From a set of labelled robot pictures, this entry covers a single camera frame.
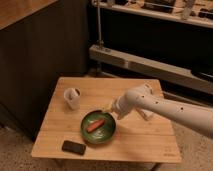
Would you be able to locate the green ceramic bowl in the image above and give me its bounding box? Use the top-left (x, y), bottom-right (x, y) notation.
top-left (80, 110), bottom-right (116, 144)

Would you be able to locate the small wooden table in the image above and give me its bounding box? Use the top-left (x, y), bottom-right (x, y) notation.
top-left (31, 77), bottom-right (181, 163)

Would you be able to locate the dark wooden cabinet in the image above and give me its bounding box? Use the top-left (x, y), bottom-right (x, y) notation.
top-left (0, 0), bottom-right (89, 140)

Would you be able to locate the metal shelf rack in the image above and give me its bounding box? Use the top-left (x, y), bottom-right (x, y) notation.
top-left (89, 0), bottom-right (213, 94)

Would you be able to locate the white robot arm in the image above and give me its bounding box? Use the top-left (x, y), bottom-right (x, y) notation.
top-left (104, 84), bottom-right (213, 139)

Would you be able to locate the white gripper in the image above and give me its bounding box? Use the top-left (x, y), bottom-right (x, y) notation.
top-left (102, 96), bottom-right (132, 120)

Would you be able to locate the orange carrot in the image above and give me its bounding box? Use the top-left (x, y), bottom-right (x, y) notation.
top-left (87, 119), bottom-right (105, 133)

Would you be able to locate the black smartphone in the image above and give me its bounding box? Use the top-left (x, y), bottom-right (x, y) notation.
top-left (62, 140), bottom-right (86, 155)

